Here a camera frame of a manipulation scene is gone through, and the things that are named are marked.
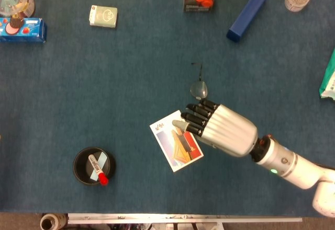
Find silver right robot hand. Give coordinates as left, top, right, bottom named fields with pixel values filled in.
left=172, top=98, right=259, bottom=158

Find thin metal eyeglasses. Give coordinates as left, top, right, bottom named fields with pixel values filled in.
left=191, top=62, right=209, bottom=101

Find picture postcard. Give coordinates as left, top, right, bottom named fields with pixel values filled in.
left=149, top=110, right=205, bottom=173

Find green wet wipes pack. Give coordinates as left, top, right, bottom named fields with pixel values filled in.
left=319, top=47, right=335, bottom=100

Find long dark blue box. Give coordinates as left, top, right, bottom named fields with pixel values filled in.
left=226, top=0, right=271, bottom=43

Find light blue flat strip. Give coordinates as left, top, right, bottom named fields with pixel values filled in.
left=88, top=152, right=108, bottom=182

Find blue felt table cover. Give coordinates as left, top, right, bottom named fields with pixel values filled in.
left=0, top=0, right=335, bottom=217

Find red-capped marker pen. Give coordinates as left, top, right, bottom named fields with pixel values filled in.
left=88, top=154, right=109, bottom=186

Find black mesh pen holder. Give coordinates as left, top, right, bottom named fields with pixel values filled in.
left=73, top=146, right=117, bottom=186

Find pale green card box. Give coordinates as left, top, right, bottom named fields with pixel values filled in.
left=89, top=4, right=118, bottom=29

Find brown tape roll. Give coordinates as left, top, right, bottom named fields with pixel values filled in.
left=40, top=213, right=68, bottom=230

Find blue cookie box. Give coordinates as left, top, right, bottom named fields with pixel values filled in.
left=0, top=17, right=48, bottom=43

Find aluminium rail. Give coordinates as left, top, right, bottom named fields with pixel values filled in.
left=67, top=213, right=303, bottom=225

